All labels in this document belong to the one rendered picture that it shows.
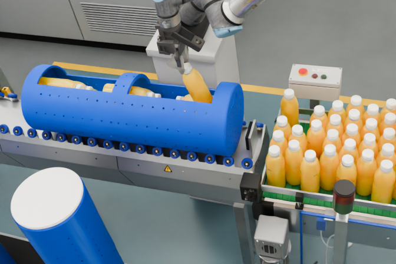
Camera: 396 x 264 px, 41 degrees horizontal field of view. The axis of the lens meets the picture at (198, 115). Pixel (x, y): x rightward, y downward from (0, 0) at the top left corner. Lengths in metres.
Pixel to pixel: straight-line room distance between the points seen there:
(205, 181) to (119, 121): 0.43
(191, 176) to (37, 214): 0.62
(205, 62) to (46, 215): 0.90
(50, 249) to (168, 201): 1.22
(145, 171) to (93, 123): 0.32
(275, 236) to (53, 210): 0.81
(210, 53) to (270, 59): 1.72
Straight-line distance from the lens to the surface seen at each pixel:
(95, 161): 2.37
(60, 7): 4.27
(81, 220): 2.08
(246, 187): 1.97
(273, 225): 2.04
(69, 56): 4.44
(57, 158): 2.47
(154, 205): 3.23
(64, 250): 2.15
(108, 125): 2.11
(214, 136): 1.95
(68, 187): 2.09
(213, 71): 2.34
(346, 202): 1.66
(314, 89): 2.20
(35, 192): 2.14
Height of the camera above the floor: 2.59
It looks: 46 degrees down
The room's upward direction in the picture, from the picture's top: 12 degrees counter-clockwise
